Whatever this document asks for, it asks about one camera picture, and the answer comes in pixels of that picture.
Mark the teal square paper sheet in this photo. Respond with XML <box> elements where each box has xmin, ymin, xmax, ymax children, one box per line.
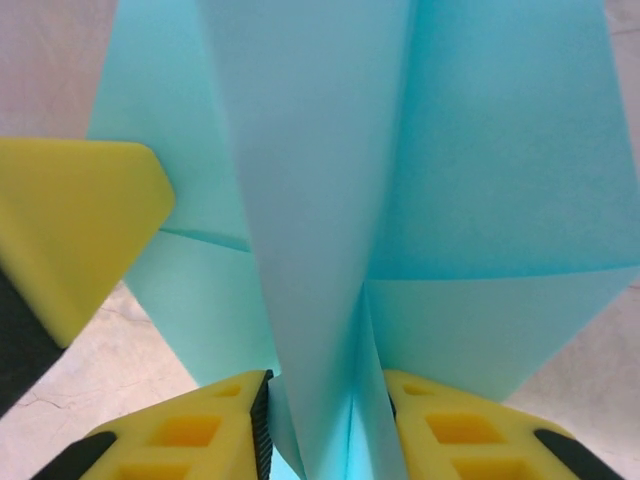
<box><xmin>84</xmin><ymin>0</ymin><xmax>640</xmax><ymax>480</ymax></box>

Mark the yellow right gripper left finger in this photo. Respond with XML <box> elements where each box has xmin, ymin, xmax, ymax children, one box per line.
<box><xmin>47</xmin><ymin>368</ymin><xmax>276</xmax><ymax>480</ymax></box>

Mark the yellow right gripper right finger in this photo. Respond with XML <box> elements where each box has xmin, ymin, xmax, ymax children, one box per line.
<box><xmin>381</xmin><ymin>368</ymin><xmax>619</xmax><ymax>480</ymax></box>

